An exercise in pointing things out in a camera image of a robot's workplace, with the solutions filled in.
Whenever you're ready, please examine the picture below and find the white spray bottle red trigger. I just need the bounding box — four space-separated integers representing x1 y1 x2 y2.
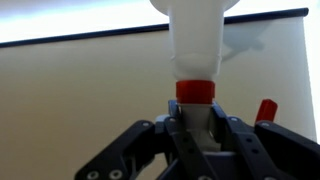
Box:
148 0 279 153

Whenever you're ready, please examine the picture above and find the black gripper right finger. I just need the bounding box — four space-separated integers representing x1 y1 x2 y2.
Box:
209 101 320 180

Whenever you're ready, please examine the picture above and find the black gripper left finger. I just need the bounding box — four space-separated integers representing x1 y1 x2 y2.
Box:
74 99 218 180

